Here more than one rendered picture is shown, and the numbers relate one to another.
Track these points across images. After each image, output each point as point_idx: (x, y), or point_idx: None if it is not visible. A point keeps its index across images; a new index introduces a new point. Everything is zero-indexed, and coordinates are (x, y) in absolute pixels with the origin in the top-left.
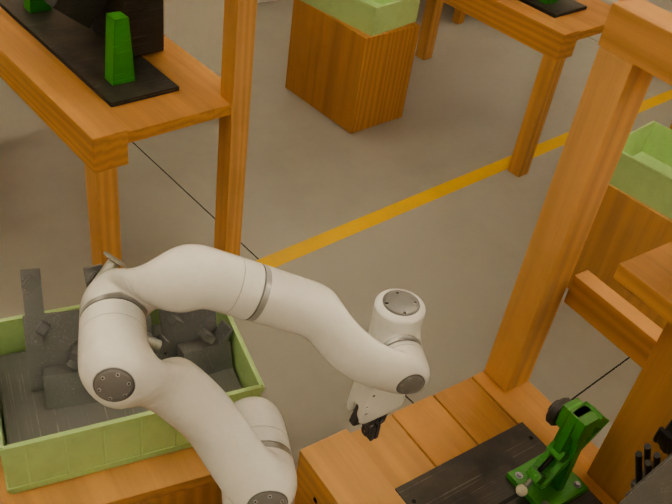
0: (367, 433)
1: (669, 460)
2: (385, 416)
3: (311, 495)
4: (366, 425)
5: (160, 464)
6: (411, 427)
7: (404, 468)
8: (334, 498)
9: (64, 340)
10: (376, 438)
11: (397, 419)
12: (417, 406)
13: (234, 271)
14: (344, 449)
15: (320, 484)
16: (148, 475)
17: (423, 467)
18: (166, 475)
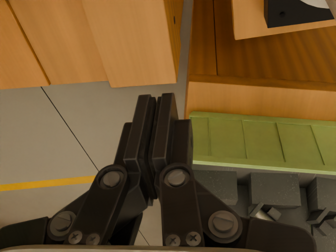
0: (185, 132)
1: None
2: (89, 205)
3: (175, 27)
4: (203, 187)
5: (296, 110)
6: (29, 62)
7: (53, 15)
8: (164, 8)
9: (333, 238)
10: (144, 95)
11: (44, 77)
12: (15, 83)
13: None
14: (124, 65)
15: (171, 34)
16: (313, 105)
17: (25, 6)
18: (298, 99)
